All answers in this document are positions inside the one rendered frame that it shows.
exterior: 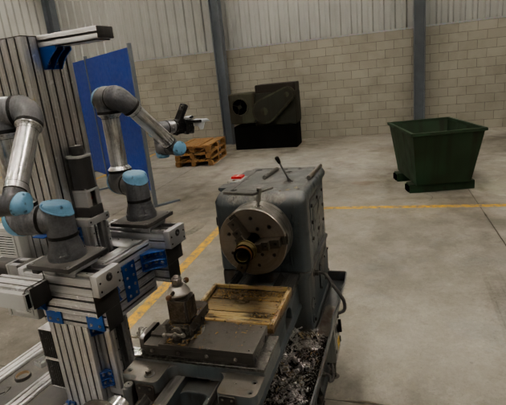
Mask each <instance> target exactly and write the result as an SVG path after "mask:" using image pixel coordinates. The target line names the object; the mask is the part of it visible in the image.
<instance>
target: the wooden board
mask: <svg viewBox="0 0 506 405"><path fill-rule="evenodd" d="M219 289H220V290H219ZM224 289H225V290H224ZM227 289H228V291H227ZM216 290H217V291H216ZM218 290H219V291H220V292H218ZM223 290H224V291H223ZM231 290H232V291H231ZM233 290H235V291H234V292H233ZM237 290H238V291H239V290H240V292H237ZM243 290H245V292H244V291H243ZM229 291H230V293H229ZM248 291H249V292H248ZM263 291H264V292H263ZM216 292H218V293H217V294H216V296H214V294H215V293H216ZM253 292H254V293H253ZM257 292H258V293H257ZM219 293H221V294H219ZM224 293H225V295H224ZM226 293H229V294H230V295H231V294H232V293H234V294H236V295H234V294H232V295H231V296H230V295H229V294H226ZM241 293H242V295H240V294H241ZM245 293H246V294H245ZM255 293H256V294H258V295H256V294H255ZM278 293H281V294H280V295H278ZM282 293H283V294H282ZM284 293H285V294H284ZM243 294H244V295H243ZM270 294H271V295H270ZM276 294H277V295H278V296H276ZM221 295H222V296H221ZM265 295H266V297H265ZM281 295H283V296H281ZM229 296H230V297H229ZM240 296H241V297H240ZM251 296H252V297H254V298H252V297H251ZM255 296H256V297H255ZM279 296H281V297H280V298H279ZM291 296H292V288H291V287H281V286H277V287H276V286H274V287H273V286H265V285H246V284H220V283H214V285H213V286H212V287H211V288H210V289H209V290H208V292H207V293H206V294H205V295H204V298H202V299H201V300H200V301H207V303H208V302H209V303H208V308H209V312H208V315H205V320H206V319H207V320H208V321H223V322H233V323H236V322H237V323H240V322H241V323H243V324H247V323H248V324H252V325H267V333H275V331H276V328H277V326H278V324H279V323H280V319H281V318H282V316H283V314H284V311H285V309H286V308H287V305H288V302H289V300H290V298H291ZM211 297H213V298H211ZM223 297H224V298H223ZM225 297H226V298H225ZM238 297H239V298H238ZM249 297H251V298H249ZM261 297H265V298H261ZM210 298H211V299H210ZM215 298H216V299H215ZM229 298H231V299H229ZM260 299H262V300H261V301H260ZM222 300H223V301H222ZM265 300H267V301H265ZM272 301H276V302H272ZM213 302H216V303H213ZM277 302H279V303H277ZM212 303H213V304H212ZM236 306H237V307H238V308H237V307H236ZM277 306H279V307H277ZM276 307H277V308H276ZM217 310H218V311H217ZM253 310H254V311H253ZM260 311H261V312H260ZM266 313H267V315H265V314H266ZM273 313H276V314H273ZM256 314H258V315H261V317H259V316H257V315H256ZM268 314H269V315H268ZM273 315H274V316H273ZM275 315H277V316H275ZM254 316H255V317H254ZM250 318H251V319H250ZM269 318H271V320H270V319H269ZM261 319H262V320H261ZM253 321H254V322H253ZM263 321H264V323H263ZM265 321H266V322H265ZM269 321H271V322H269ZM272 323H274V324H272Z"/></svg>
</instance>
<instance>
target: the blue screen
mask: <svg viewBox="0 0 506 405"><path fill-rule="evenodd" d="M126 45H127V47H126V48H123V49H120V50H117V51H112V52H109V53H106V54H103V55H98V56H95V57H92V58H89V59H88V58H87V56H84V60H81V61H78V62H74V63H72V64H73V68H74V73H75V80H76V84H77V88H78V93H79V97H80V103H81V108H82V112H83V116H84V124H85V128H86V132H87V136H88V144H89V148H90V152H91V156H92V164H93V168H94V172H96V171H98V172H101V173H103V174H106V176H108V169H109V168H110V161H109V157H108V150H107V146H106V140H105V136H104V129H103V124H102V120H101V118H100V117H98V116H97V112H96V109H95V108H94V107H93V106H92V103H91V94H92V92H93V91H94V90H95V89H96V88H99V87H101V86H111V85H117V86H121V87H122V88H124V89H126V90H127V91H128V92H130V93H131V94H132V95H133V96H134V97H136V98H137V99H138V100H139V101H140V106H141V98H140V93H139V88H138V83H137V74H136V69H135V64H134V59H133V50H132V45H131V43H126ZM120 126H121V130H122V135H123V139H124V147H125V152H126V158H127V162H128V164H129V165H130V166H131V167H132V170H143V171H144V172H146V173H147V177H148V182H149V190H151V193H152V198H153V205H154V207H160V206H164V205H166V204H170V203H175V202H178V201H180V199H179V198H177V199H174V200H170V201H168V202H162V203H158V204H157V196H156V191H155V185H154V180H153V171H152V166H151V161H150V156H149V147H148V142H147V137H146V132H145V130H144V129H143V128H142V127H140V126H139V124H138V123H136V122H135V121H134V120H133V119H132V118H131V117H127V116H125V115H124V114H123V113H121V115H120Z"/></svg>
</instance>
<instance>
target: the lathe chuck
mask: <svg viewBox="0 0 506 405"><path fill-rule="evenodd" d="M255 205H256V202H252V203H247V204H244V205H242V206H240V207H238V208H237V209H236V210H235V211H233V212H232V213H231V214H230V215H229V216H228V217H227V218H226V219H225V221H224V222H223V224H222V226H221V230H220V234H219V241H220V246H221V249H222V252H223V254H224V256H225V257H226V258H227V259H228V261H229V262H230V263H231V264H232V265H233V266H235V267H236V268H237V267H238V262H236V260H235V258H234V252H235V249H236V246H237V243H236V242H235V240H236V238H235V237H234V236H233V235H232V232H233V231H232V230H231V229H230V227H229V226H228V225H227V224H228V223H229V222H230V220H229V219H228V218H229V217H230V216H232V215H233V214H235V215H236V217H237V218H238V219H239V221H240V222H241V223H242V224H243V226H244V227H245V228H246V229H247V230H248V231H249V232H250V233H255V234H257V235H258V236H259V237H260V238H267V237H279V236H286V237H287V243H286V244H283V245H282V246H281V248H274V249H270V250H269V251H262V252H261V253H257V254H256V256H255V258H254V259H252V260H251V261H250V263H249V264H248V267H247V270H246V273H249V274H254V275H262V274H266V273H269V272H272V271H274V270H275V269H277V268H278V267H279V266H280V265H281V264H282V262H283V261H284V258H285V256H286V255H287V253H288V251H289V249H290V247H291V243H292V233H291V230H290V227H289V225H288V222H287V221H286V219H285V218H284V217H283V216H282V215H281V214H280V213H279V212H278V211H277V210H276V209H275V208H273V207H270V206H268V205H266V204H263V203H260V204H259V205H260V206H261V207H254V206H255Z"/></svg>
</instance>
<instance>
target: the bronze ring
mask: <svg viewBox="0 0 506 405"><path fill-rule="evenodd" d="M256 254H257V248H256V246H255V245H254V244H253V243H252V242H251V241H249V240H242V241H240V242H238V244H237V246H236V249H235V252H234V258H235V260H236V262H238V263H239V264H248V263H249V262H250V261H251V260H252V259H254V258H255V256H256Z"/></svg>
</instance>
